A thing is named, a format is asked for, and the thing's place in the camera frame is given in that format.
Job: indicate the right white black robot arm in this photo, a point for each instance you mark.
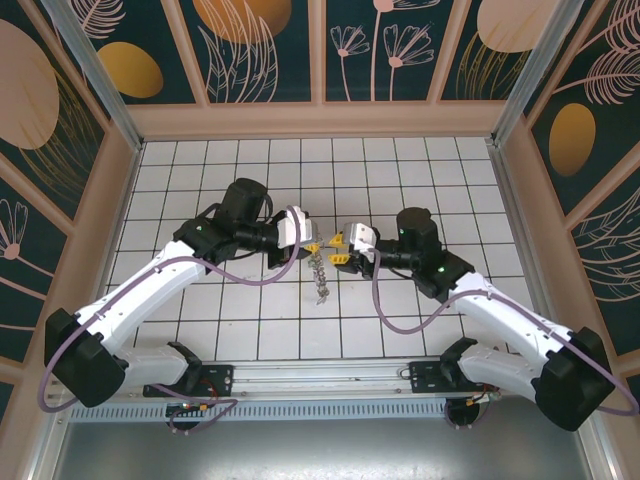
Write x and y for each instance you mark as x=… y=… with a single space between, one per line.
x=510 y=310

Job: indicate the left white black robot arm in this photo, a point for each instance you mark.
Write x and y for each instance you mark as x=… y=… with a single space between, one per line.
x=150 y=280

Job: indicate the dark panel orange circle leaves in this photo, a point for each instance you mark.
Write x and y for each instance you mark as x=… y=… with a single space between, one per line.
x=250 y=65

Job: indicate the dark panel pink flowers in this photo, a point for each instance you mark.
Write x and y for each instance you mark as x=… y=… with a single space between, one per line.
x=370 y=75

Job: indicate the dark panel peach circle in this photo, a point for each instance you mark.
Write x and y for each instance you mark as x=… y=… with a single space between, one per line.
x=475 y=65

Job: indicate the dark panel pink feather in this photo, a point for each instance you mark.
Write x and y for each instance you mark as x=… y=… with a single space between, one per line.
x=615 y=270

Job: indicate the dark panel feather orange oval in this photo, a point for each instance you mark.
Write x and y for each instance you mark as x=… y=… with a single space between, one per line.
x=600 y=125

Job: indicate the dark panel single pink flower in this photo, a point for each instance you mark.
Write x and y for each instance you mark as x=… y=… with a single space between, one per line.
x=25 y=280

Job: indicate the dark panel large peach disc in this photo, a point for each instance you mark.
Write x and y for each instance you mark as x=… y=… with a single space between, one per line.
x=30 y=100

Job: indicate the aluminium table edge rail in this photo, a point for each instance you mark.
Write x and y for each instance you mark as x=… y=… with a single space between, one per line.
x=520 y=235

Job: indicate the aluminium mounting rail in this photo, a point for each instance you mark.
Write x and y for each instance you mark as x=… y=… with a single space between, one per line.
x=320 y=375

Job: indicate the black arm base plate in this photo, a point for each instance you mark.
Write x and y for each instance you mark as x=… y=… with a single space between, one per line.
x=220 y=380
x=425 y=380

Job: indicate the aluminium corner post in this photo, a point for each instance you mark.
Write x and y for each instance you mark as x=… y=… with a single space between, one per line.
x=535 y=75
x=92 y=75

